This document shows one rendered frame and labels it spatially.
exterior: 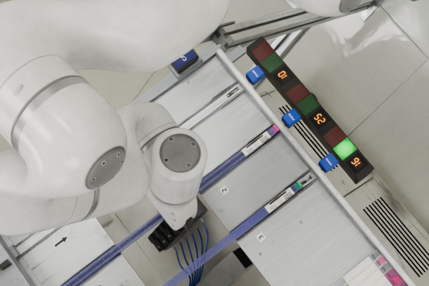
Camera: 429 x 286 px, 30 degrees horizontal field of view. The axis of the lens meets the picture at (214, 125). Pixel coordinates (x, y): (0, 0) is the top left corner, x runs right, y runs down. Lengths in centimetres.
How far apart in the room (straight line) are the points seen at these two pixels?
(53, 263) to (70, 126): 77
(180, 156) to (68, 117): 43
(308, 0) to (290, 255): 63
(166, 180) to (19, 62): 44
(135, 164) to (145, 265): 96
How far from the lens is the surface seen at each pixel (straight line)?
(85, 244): 150
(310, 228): 149
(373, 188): 216
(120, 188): 105
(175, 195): 124
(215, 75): 155
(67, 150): 76
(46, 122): 77
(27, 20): 85
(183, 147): 118
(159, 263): 199
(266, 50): 158
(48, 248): 152
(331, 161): 150
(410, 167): 224
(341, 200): 148
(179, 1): 87
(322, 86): 230
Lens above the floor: 194
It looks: 49 degrees down
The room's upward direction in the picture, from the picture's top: 112 degrees counter-clockwise
